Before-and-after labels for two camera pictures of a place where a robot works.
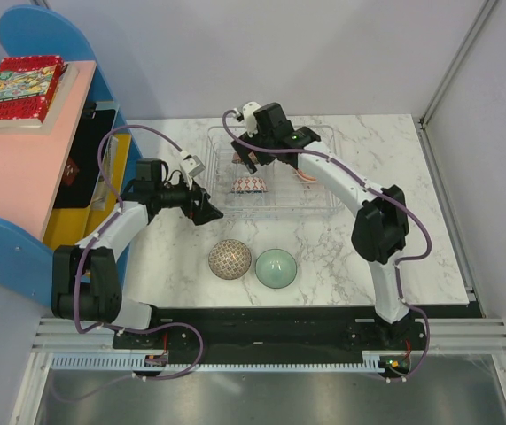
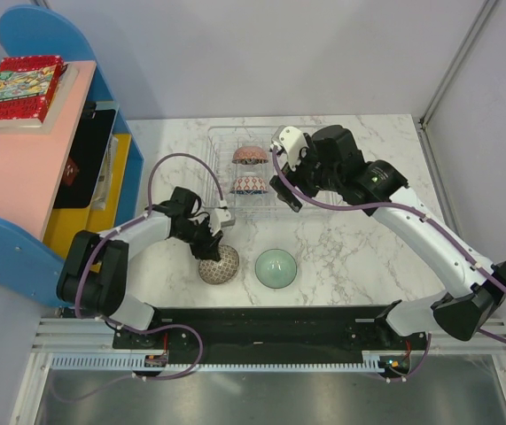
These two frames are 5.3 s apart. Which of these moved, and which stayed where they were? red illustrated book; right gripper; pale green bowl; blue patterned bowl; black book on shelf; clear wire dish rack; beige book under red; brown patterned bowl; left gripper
Moved: brown patterned bowl; left gripper; right gripper
Stayed: red illustrated book; pale green bowl; black book on shelf; clear wire dish rack; beige book under red; blue patterned bowl
